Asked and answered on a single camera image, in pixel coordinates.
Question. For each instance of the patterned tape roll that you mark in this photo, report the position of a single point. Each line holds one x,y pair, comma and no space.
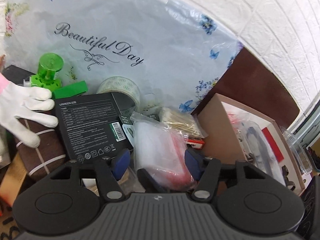
125,92

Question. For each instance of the white gloved hand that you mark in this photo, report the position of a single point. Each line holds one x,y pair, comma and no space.
18,102

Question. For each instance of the brown striped pouch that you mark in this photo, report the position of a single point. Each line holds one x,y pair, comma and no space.
48,156

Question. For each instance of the black product box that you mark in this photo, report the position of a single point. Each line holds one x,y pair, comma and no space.
90,127

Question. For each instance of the open cardboard box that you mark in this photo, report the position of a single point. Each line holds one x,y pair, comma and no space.
238,132

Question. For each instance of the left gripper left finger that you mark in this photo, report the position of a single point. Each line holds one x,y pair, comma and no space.
107,172

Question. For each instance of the dark brown board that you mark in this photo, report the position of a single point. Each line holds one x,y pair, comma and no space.
249,82

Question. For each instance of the clear plastic container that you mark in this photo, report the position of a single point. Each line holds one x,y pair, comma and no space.
298,152

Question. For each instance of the zip bag with red strips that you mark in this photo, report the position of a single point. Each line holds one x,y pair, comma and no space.
160,150

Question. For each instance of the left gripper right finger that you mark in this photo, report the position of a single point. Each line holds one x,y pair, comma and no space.
208,172

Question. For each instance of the floral plastic bag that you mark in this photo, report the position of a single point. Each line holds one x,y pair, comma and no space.
173,52

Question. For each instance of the green bottle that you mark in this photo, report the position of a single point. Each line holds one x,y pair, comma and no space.
47,76

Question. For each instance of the toothpick packet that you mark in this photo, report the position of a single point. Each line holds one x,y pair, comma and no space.
185,123

